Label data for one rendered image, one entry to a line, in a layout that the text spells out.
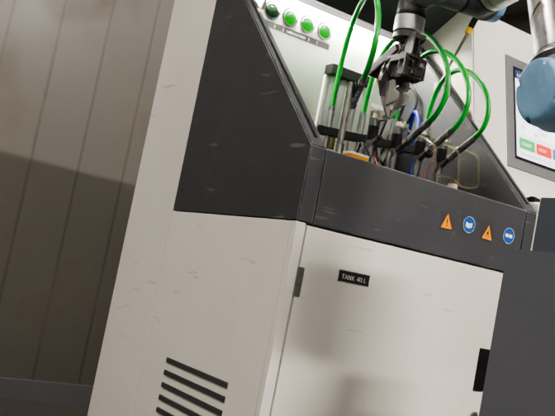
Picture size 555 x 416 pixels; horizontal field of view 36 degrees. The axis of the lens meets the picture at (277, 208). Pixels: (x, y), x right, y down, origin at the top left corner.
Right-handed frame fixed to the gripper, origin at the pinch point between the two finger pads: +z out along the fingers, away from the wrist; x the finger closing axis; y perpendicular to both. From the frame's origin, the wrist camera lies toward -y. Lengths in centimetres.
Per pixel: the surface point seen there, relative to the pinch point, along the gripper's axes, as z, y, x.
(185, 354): 67, -14, -35
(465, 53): -28.4, -13.9, 34.9
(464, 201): 19.9, 21.6, 9.8
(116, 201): 26, -177, 5
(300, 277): 45, 22, -32
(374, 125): 3.1, -3.3, -0.9
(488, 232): 25.3, 21.7, 19.2
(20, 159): 18, -176, -39
